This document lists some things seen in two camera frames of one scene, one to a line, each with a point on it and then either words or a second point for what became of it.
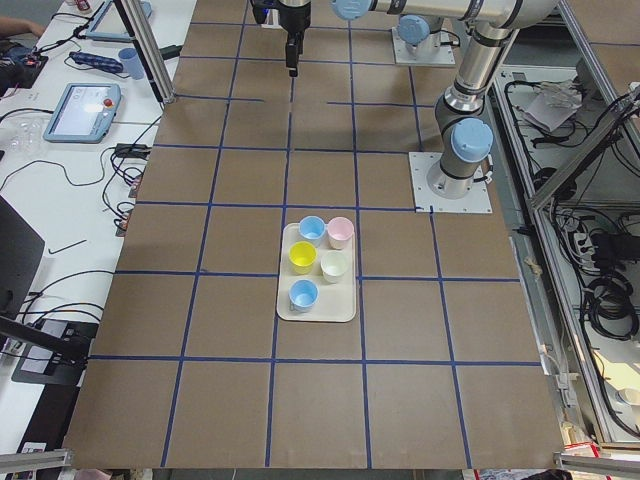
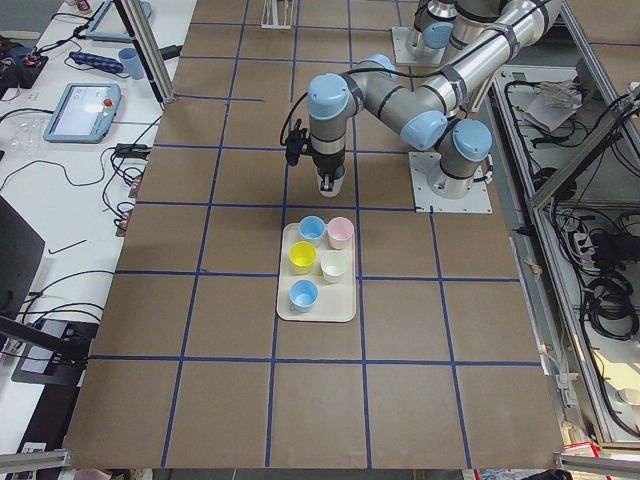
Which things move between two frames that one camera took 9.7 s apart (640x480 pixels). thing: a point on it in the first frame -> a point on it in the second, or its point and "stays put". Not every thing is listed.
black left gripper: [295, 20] -> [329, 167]
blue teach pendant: [84, 113] stays put
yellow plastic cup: [302, 255] stays put
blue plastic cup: [311, 229] stays put
